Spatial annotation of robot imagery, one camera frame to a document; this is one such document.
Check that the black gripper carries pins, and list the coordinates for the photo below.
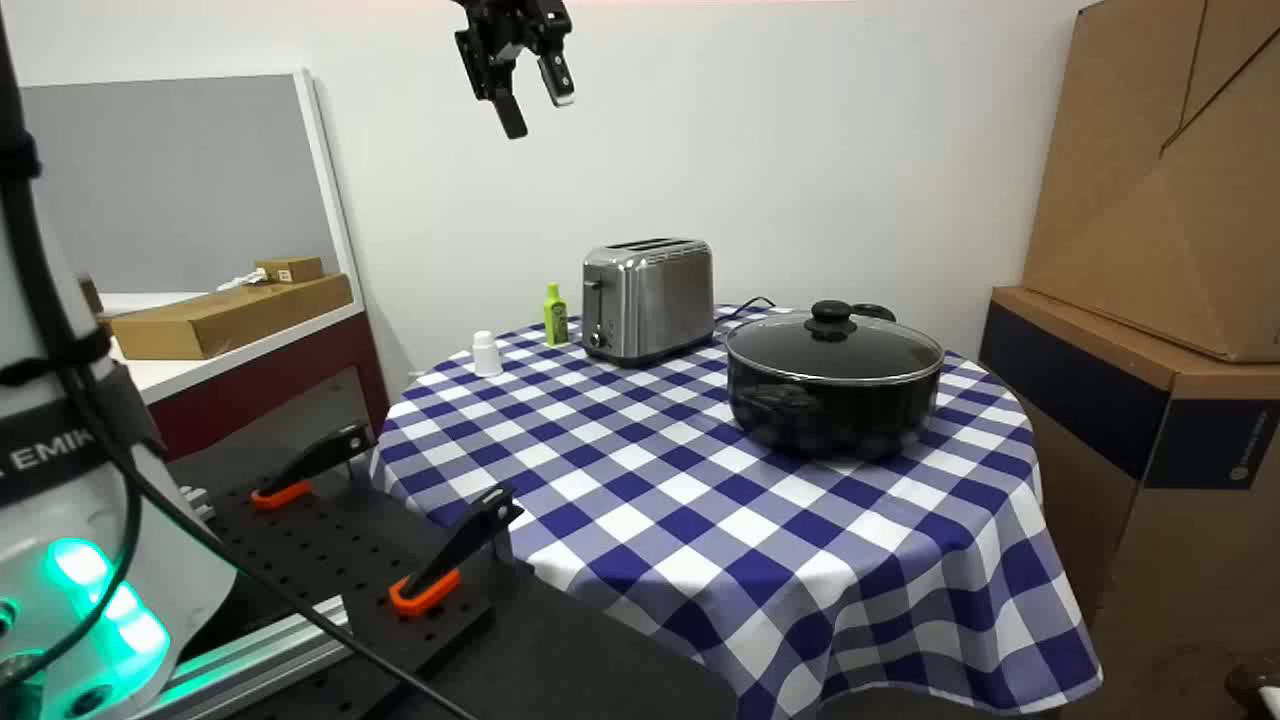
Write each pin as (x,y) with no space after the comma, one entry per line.
(514,19)

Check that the silver two-slot toaster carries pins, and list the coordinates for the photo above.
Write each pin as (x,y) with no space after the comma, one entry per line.
(650,296)

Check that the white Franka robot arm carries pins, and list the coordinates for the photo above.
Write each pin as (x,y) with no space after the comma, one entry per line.
(65,535)

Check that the small green bottle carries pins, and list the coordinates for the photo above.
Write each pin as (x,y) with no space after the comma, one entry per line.
(554,318)

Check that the small white bottle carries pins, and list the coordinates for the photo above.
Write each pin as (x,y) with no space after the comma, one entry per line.
(484,352)

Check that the small tan cardboard box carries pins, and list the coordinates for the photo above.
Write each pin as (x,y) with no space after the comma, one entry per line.
(291,269)

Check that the grey white-framed partition panel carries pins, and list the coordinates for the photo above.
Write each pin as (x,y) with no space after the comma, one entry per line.
(173,181)

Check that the flat brown cardboard box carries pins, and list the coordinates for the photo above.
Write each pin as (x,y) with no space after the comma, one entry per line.
(227,318)

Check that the white-top red desk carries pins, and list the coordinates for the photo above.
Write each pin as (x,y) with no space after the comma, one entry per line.
(255,375)

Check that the black glass pot lid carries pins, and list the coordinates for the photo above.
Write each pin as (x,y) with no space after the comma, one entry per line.
(833,344)

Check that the black cooking pot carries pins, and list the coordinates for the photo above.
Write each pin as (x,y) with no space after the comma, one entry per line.
(831,396)

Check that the black orange spring clamp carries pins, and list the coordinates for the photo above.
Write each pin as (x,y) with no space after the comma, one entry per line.
(309,467)
(449,553)

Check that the blue white checkered tablecloth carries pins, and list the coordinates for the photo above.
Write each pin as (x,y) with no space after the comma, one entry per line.
(745,535)

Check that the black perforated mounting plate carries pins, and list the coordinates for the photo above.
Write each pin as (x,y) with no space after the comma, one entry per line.
(362,566)

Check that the large leaning cardboard box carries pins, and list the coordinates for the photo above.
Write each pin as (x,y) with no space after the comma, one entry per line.
(1172,174)

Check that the brown box with navy band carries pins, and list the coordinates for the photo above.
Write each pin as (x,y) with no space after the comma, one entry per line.
(1147,455)

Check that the aluminium frame rail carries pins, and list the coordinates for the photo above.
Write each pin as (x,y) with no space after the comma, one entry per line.
(246,666)

